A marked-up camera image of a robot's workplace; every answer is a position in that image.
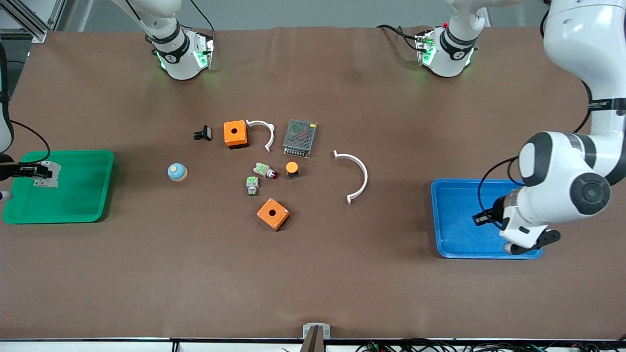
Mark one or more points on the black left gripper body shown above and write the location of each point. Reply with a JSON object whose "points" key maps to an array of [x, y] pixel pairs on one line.
{"points": [[495, 211]]}

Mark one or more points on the white red circuit breaker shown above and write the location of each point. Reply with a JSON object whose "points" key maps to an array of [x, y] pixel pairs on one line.
{"points": [[49, 182]]}

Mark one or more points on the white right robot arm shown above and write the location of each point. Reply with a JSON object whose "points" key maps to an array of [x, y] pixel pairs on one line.
{"points": [[173, 49]]}

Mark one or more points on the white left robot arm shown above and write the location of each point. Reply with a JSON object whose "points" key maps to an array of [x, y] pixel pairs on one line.
{"points": [[567, 171]]}

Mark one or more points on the blue plastic tray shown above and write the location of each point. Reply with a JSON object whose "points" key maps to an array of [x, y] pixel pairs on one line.
{"points": [[459, 205]]}

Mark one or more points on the green plastic tray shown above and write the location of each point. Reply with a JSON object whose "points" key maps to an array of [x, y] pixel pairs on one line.
{"points": [[73, 190]]}

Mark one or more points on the large white curved pipe clamp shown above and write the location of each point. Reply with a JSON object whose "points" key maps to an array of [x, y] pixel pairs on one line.
{"points": [[363, 171]]}

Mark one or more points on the blue dome buzzer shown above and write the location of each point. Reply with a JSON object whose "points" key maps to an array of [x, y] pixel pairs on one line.
{"points": [[176, 171]]}

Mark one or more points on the small black clip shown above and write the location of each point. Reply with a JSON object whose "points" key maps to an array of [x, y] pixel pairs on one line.
{"points": [[203, 133]]}

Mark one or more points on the orange round push button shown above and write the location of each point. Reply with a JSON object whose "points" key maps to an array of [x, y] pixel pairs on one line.
{"points": [[292, 169]]}

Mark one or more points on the metal mesh power supply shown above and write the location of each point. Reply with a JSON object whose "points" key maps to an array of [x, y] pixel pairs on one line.
{"points": [[300, 138]]}

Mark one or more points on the orange button box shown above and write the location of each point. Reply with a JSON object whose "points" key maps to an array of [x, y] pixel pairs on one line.
{"points": [[273, 213], [235, 134]]}

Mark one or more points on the green red indicator lamp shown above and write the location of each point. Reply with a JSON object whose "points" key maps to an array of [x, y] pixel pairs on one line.
{"points": [[264, 170]]}

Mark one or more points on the aluminium frame profile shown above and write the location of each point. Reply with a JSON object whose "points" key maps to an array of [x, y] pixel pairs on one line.
{"points": [[29, 22]]}

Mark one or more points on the grey metal table bracket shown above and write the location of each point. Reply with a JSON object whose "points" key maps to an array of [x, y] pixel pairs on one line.
{"points": [[316, 331]]}

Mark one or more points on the green grey push switch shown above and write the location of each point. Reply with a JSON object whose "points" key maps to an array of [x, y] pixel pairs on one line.
{"points": [[252, 185]]}

